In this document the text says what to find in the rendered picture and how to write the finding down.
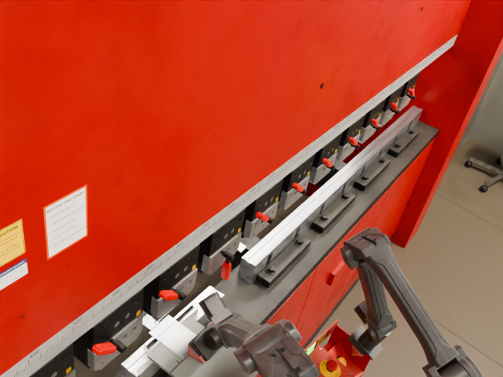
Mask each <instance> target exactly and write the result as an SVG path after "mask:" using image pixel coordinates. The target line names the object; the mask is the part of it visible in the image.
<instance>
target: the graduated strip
mask: <svg viewBox="0 0 503 377"><path fill-rule="evenodd" d="M456 39H457V36H456V37H454V38H453V39H451V40H450V41H448V42H447V43H446V44H445V45H444V46H442V47H441V48H439V49H438V50H436V51H435V52H434V53H433V54H432V55H430V56H428V57H427V58H425V59H424V60H423V61H422V62H421V63H419V64H418V65H416V66H415V67H413V68H412V69H411V70H410V71H409V72H407V73H406V74H404V75H403V76H401V77H400V78H399V79H398V80H397V81H395V82H394V83H392V84H391V85H389V86H388V87H387V88H386V89H385V90H383V91H382V92H380V93H379V94H377V95H376V96H375V97H374V98H373V99H371V100H370V101H368V102H367V103H365V104H364V105H363V106H362V107H361V108H359V109H358V110H356V111H355V112H353V113H352V114H351V115H350V116H349V117H347V118H346V119H344V120H343V121H341V122H340V123H339V124H338V125H337V126H335V127H334V128H332V129H331V130H329V131H328V132H327V133H326V134H325V135H323V136H322V137H320V138H319V139H317V140H316V141H315V142H314V143H313V144H311V145H310V146H308V147H307V148H305V149H304V150H303V151H302V152H301V153H299V154H298V155H296V156H295V157H293V158H292V159H291V160H290V161H289V162H287V163H286V164H284V165H283V166H281V167H280V168H279V169H278V170H277V171H275V172H274V173H272V174H271V175H269V176H268V177H267V178H266V179H265V180H263V181H262V182H260V183H259V184H257V185H256V186H255V187H254V188H252V189H251V190H250V191H248V192H247V193H245V194H244V195H243V196H242V197H240V198H239V199H237V200H236V201H234V202H233V203H232V204H231V205H230V206H228V207H227V208H225V209H224V210H222V211H221V212H220V213H219V214H218V215H216V216H215V217H213V218H212V219H210V220H209V221H208V222H207V223H206V224H204V225H203V226H201V227H200V228H198V229H197V230H196V231H195V232H194V233H192V234H191V235H189V236H188V237H186V238H185V239H184V240H183V241H182V242H180V243H179V244H177V245H176V246H174V247H173V248H172V249H171V250H170V251H168V252H167V253H165V254H164V255H162V256H161V257H160V258H159V259H158V260H156V261H155V262H153V263H152V264H150V265H149V266H148V267H147V268H146V269H144V270H143V271H141V272H140V273H138V274H137V275H136V276H135V277H134V278H132V279H131V280H129V281H128V282H126V283H125V284H124V285H123V286H121V287H120V288H119V289H117V290H116V291H114V292H113V293H112V294H111V295H109V296H108V297H107V298H105V299H104V300H102V301H101V302H100V303H99V304H97V305H96V306H95V307H93V308H92V309H90V310H89V311H88V312H87V313H85V314H84V315H83V316H81V317H80V318H78V319H77V320H76V321H75V322H73V323H72V324H71V325H69V326H68V327H66V328H65V329H64V330H63V331H61V332H60V333H58V334H57V335H55V336H54V337H53V338H52V339H51V340H49V341H48V342H46V343H45V344H43V345H42V346H41V347H40V348H39V349H37V350H36V351H34V352H33V353H31V354H30V355H29V356H28V357H27V358H25V359H24V360H22V361H21V362H19V363H18V364H17V365H16V366H15V367H13V368H12V369H10V370H9V371H7V372H6V373H5V374H4V375H3V376H1V377H17V376H18V375H19V374H20V373H22V372H23V371H25V370H26V369H27V368H29V367H30V366H31V365H32V364H34V363H35V362H36V361H38V360H39V359H40V358H42V357H43V356H44V355H45V354H47V353H48V352H49V351H51V350H52V349H54V348H55V347H56V346H57V345H58V344H59V343H61V342H62V341H64V340H65V339H67V338H68V337H69V336H70V335H71V334H73V333H74V332H75V331H77V330H78V329H80V328H81V327H82V326H83V325H84V324H86V323H87V322H89V321H90V320H91V319H93V318H94V317H95V316H96V315H97V314H99V313H100V312H102V311H103V310H104V309H106V308H107V307H108V306H109V305H110V304H112V303H113V302H115V301H116V300H117V299H119V298H120V297H121V296H122V295H124V294H125V293H126V292H128V291H129V290H130V289H132V288H133V287H134V286H135V285H137V284H138V283H139V282H141V281H142V280H144V279H145V278H146V277H147V276H148V275H150V274H151V273H152V272H154V271H155V270H157V269H158V268H159V267H160V266H161V265H163V264H164V263H166V262H167V261H168V260H170V259H171V258H172V257H173V256H174V255H176V254H177V253H179V252H180V251H182V250H183V249H184V248H185V247H186V246H187V245H189V244H190V243H192V242H193V241H194V240H196V239H197V238H198V237H199V236H201V235H202V234H203V233H205V232H206V231H207V230H209V229H210V228H211V227H212V226H214V225H215V224H216V223H218V222H219V221H221V220H222V219H223V218H224V217H225V216H227V215H228V214H229V213H231V212H232V211H234V210H235V209H236V208H237V207H238V206H240V205H241V204H242V203H244V202H245V201H247V200H248V199H249V198H250V197H251V196H253V195H254V194H256V193H257V192H258V191H260V190H261V189H262V188H263V187H264V186H266V185H267V184H269V183H270V182H272V181H273V180H274V179H275V178H276V177H278V176H279V175H280V174H282V173H283V172H285V171H286V170H287V169H288V168H289V167H291V166H292V165H294V164H295V163H296V162H298V161H299V160H300V159H301V158H302V157H304V156H305V155H307V154H308V153H309V152H311V151H312V150H313V149H314V148H315V147H317V146H318V145H319V144H321V143H322V142H324V141H325V140H326V139H327V138H329V137H330V136H331V135H333V134H334V133H335V132H337V131H338V130H339V129H340V128H341V127H343V126H344V125H346V124H347V123H349V122H350V121H351V120H352V119H353V118H354V117H356V116H357V115H359V114H360V113H362V112H363V111H364V110H365V109H366V108H368V107H369V106H370V105H372V104H373V103H375V102H376V101H377V100H378V99H379V98H381V97H382V96H384V95H385V94H386V93H388V92H389V91H390V90H391V89H392V88H394V87H395V86H397V85H398V84H399V83H401V82H402V81H403V80H404V79H406V78H407V77H408V76H410V75H411V74H412V73H414V72H415V71H416V70H417V69H419V68H420V67H421V66H423V65H424V64H426V63H427V62H428V61H429V60H430V59H431V58H433V57H434V56H436V55H437V54H439V53H440V52H441V51H442V50H443V49H445V48H446V47H447V46H449V45H450V44H452V43H453V42H454V41H455V40H456Z"/></svg>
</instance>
